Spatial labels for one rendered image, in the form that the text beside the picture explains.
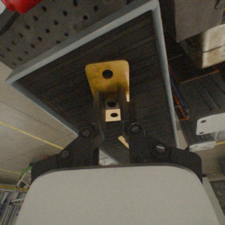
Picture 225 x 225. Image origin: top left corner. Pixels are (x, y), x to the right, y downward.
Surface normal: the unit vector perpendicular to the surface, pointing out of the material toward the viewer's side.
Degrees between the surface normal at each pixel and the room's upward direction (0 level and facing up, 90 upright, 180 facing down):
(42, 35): 0
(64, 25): 0
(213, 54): 0
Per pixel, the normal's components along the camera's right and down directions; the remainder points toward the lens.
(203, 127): 0.02, 0.77
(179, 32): -0.23, 0.80
